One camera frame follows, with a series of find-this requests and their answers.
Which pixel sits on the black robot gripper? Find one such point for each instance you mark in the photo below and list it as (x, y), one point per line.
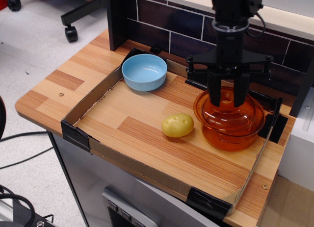
(228, 60)

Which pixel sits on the orange transparent pot lid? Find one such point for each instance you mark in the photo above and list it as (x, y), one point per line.
(246, 119)

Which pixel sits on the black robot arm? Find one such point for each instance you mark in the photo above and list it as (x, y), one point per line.
(235, 12)

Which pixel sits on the orange transparent pot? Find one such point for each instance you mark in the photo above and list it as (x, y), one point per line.
(228, 142)

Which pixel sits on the yellow plastic potato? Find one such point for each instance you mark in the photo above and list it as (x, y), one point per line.
(177, 125)

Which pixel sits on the dark brick backsplash panel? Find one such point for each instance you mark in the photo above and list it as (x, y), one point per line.
(183, 31)

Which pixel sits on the light blue bowl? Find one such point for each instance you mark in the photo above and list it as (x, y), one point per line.
(144, 72)

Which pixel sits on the black rolling chair base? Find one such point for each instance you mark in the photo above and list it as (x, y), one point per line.
(76, 14)

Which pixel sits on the grey toy oven cabinet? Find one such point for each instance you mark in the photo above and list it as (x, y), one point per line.
(107, 196)

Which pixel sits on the black caster wheel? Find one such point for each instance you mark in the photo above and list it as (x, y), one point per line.
(14, 5)

